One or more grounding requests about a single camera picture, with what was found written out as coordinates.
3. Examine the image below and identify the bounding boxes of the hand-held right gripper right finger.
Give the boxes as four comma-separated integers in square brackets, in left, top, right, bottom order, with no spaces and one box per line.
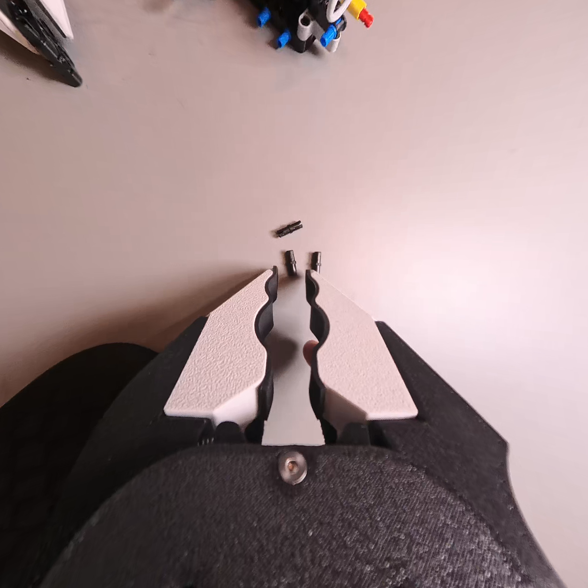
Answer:
[305,269,420,445]

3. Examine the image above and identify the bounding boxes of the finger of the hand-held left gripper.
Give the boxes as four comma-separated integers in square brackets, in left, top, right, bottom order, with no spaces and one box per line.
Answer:
[43,0,74,40]
[0,16,34,52]

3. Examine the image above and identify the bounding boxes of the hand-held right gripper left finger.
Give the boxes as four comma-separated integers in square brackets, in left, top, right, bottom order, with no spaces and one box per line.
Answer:
[164,266,279,444]

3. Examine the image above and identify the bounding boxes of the black square lego frame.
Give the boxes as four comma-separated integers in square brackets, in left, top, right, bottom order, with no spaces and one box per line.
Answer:
[14,25,84,89]

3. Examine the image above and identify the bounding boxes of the partly built lego car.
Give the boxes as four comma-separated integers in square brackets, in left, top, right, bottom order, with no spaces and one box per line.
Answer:
[254,0,375,53]

